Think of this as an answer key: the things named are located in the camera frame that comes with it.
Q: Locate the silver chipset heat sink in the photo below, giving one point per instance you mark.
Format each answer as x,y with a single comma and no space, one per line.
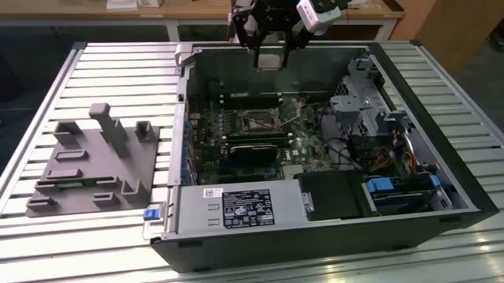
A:
294,171

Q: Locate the black graphics card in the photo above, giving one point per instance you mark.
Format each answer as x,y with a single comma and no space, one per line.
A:
252,153

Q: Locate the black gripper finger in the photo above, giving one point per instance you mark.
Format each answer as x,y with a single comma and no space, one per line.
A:
286,57
258,56

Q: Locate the black power supply label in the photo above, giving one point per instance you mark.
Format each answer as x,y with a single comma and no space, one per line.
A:
248,209

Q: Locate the wooden desk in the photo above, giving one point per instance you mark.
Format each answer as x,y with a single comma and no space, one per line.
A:
188,13

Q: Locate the CPU socket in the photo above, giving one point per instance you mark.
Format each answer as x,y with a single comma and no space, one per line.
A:
260,125

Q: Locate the green RAM stick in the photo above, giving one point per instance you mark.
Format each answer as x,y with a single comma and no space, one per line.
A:
72,184

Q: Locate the green motherboard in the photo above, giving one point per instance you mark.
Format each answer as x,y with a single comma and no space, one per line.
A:
310,147

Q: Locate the white box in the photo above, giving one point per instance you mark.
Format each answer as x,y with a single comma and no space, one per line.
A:
121,5

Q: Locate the silver power supply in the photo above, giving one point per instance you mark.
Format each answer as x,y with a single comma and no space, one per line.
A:
196,212

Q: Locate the grey metal drive cage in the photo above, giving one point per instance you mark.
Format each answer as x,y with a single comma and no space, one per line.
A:
350,109

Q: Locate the silver CPU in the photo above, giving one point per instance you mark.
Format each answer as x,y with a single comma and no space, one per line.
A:
270,63

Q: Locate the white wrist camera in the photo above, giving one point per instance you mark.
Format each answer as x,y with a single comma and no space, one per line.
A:
319,14

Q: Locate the blue case latch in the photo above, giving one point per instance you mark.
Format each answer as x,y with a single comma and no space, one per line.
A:
152,214

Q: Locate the wooden cabinet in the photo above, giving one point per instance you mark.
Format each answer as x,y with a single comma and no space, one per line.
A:
452,26

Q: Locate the black RAM stick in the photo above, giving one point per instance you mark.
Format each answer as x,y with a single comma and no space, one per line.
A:
255,135

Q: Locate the black PC case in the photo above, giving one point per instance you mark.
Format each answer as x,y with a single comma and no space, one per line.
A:
275,249

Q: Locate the blue disk carrier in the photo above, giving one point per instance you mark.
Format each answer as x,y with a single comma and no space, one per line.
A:
379,185

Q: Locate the grey parts rack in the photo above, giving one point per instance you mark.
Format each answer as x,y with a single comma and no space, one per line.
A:
97,165

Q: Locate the blue plastic clip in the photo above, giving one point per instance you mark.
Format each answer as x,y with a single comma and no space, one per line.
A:
434,181

